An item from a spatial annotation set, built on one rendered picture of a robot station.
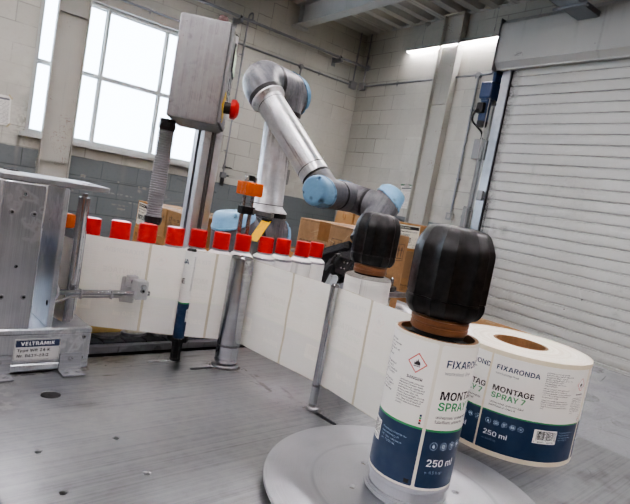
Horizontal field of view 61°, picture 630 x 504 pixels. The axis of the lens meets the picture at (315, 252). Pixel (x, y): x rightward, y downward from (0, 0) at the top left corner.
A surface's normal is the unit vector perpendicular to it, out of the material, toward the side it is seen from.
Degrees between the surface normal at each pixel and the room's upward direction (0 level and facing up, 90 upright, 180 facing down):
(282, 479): 0
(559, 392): 90
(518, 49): 90
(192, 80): 90
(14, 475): 0
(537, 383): 90
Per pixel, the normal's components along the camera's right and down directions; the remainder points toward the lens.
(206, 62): 0.13, 0.11
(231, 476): 0.18, -0.98
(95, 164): 0.58, 0.18
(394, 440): -0.66, -0.05
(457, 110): -0.80, -0.09
